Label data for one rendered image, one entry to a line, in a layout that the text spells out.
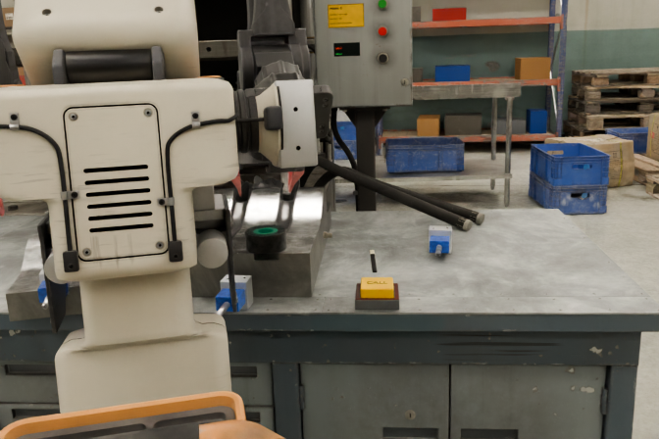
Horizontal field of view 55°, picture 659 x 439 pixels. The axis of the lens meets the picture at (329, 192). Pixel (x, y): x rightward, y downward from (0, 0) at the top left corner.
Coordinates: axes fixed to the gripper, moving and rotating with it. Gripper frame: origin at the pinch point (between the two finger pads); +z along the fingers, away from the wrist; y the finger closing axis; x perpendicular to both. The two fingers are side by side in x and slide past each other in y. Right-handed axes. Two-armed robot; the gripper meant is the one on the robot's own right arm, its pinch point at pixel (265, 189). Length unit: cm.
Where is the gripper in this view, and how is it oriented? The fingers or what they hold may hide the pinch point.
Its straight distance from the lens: 125.6
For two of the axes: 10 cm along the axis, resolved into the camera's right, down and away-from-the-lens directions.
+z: -0.7, 7.7, 6.4
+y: -9.8, 0.8, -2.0
